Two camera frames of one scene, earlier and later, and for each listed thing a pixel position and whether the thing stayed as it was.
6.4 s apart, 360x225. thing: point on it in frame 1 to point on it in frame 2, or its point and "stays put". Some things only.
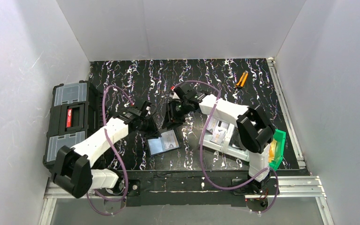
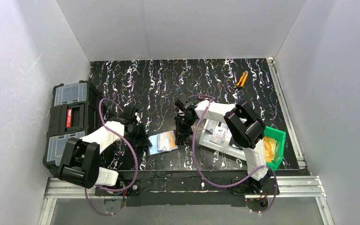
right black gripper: [173, 115] to [182, 125]
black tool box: [76, 111] stays put
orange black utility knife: [240, 84] stays put
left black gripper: [150, 123] to [141, 135]
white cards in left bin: [220, 129] stays put
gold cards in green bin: [271, 151] stays put
